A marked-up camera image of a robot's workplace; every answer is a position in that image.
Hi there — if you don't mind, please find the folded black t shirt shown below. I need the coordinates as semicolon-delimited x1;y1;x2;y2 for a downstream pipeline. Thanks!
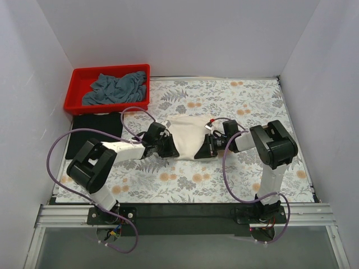
65;113;123;160

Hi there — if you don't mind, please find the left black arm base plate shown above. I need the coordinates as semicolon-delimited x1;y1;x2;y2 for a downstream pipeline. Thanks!
86;207;137;225

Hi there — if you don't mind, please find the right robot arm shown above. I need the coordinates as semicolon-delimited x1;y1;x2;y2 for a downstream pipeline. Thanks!
194;118;298;227

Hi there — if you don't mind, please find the cream white t shirt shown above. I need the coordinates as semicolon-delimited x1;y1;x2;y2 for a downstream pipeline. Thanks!
162;114;218;161

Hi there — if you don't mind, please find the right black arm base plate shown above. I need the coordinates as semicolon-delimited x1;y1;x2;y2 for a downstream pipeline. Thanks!
233;205;287;225

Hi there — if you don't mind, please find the floral patterned table mat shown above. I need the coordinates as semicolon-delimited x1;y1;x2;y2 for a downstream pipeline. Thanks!
56;78;315;204

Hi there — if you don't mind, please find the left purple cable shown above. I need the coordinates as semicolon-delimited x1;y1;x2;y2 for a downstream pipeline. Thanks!
46;106;158;254

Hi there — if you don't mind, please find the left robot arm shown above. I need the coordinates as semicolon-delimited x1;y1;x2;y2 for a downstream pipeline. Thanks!
67;122;179;224

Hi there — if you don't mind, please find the blue grey t shirt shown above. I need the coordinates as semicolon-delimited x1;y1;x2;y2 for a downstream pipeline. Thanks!
82;71;147;106

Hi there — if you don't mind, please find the red plastic bin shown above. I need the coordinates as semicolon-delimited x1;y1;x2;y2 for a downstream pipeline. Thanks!
63;63;150;115

